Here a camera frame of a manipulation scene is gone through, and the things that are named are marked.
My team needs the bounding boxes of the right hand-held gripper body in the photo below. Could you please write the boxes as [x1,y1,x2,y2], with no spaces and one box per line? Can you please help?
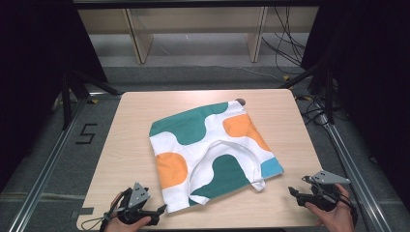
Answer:
[301,169,352,213]

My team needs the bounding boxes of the light wooden bench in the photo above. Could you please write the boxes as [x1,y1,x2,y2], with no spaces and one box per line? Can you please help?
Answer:
[76,6,320,65]

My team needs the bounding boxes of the white shirt with coloured patches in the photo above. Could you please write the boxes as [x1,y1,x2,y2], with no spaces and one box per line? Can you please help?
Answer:
[148,100,285,215]

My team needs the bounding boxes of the person's left hand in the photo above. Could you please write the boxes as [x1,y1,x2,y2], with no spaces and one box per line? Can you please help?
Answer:
[103,191,153,232]

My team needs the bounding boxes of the grey looped cable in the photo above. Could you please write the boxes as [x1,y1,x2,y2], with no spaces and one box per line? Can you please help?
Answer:
[80,207,128,232]

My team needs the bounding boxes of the dark curtain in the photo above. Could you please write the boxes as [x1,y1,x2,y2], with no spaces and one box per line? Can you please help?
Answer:
[0,0,109,191]
[299,0,410,204]

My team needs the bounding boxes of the grey tape strip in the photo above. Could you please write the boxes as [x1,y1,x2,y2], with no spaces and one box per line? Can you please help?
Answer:
[70,207,95,220]

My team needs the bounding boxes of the aluminium rail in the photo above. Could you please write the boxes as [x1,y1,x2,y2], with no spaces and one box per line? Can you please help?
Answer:
[318,119,394,232]
[7,96,90,232]

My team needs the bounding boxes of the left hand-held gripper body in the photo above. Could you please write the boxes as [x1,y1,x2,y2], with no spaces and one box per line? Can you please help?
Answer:
[116,182,160,226]

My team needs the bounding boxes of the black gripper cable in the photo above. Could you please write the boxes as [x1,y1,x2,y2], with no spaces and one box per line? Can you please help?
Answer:
[334,189,360,226]

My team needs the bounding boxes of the black floor cables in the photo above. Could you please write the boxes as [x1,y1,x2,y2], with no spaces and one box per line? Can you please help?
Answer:
[260,6,308,70]

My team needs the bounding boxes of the black cables by stand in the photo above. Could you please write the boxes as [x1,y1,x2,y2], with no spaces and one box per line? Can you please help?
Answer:
[294,91,332,128]

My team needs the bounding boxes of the black metal stand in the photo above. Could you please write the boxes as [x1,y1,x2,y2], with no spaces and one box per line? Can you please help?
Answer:
[60,69,121,131]
[279,61,337,126]

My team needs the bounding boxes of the person's right hand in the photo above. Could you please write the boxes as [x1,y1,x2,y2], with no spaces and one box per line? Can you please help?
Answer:
[304,183,356,232]

